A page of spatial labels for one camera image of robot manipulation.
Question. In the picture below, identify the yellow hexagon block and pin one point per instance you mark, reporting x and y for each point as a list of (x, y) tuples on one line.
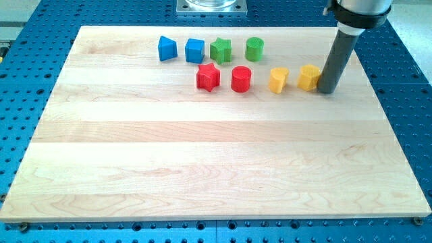
[(308, 77)]

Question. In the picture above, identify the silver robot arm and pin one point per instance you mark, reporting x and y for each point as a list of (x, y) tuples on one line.
[(355, 16)]

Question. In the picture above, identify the red star block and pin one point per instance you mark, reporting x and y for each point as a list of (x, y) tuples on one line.
[(207, 77)]

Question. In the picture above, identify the red cylinder block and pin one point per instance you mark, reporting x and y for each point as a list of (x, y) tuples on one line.
[(241, 76)]

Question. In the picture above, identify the green star block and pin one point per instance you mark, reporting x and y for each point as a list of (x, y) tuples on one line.
[(221, 50)]

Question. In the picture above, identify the blue cube block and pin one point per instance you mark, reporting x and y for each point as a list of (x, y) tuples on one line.
[(195, 50)]

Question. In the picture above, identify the green cylinder block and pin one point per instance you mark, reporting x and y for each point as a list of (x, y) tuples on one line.
[(254, 49)]

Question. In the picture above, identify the blue triangular prism block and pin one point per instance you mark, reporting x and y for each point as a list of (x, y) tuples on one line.
[(167, 48)]

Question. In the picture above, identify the light wooden board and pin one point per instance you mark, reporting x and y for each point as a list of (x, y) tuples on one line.
[(127, 137)]

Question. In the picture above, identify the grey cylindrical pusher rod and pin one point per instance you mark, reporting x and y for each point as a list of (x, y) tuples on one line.
[(338, 57)]

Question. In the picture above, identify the left board stop bolt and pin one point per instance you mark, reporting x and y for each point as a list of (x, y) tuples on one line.
[(23, 227)]

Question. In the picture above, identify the board stop bolt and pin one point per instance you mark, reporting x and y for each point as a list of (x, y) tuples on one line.
[(23, 227), (417, 221)]

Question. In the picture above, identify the right board stop bolt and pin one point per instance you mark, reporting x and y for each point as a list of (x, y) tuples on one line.
[(417, 221)]

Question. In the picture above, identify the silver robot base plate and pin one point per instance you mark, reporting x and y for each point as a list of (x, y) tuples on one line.
[(210, 7)]

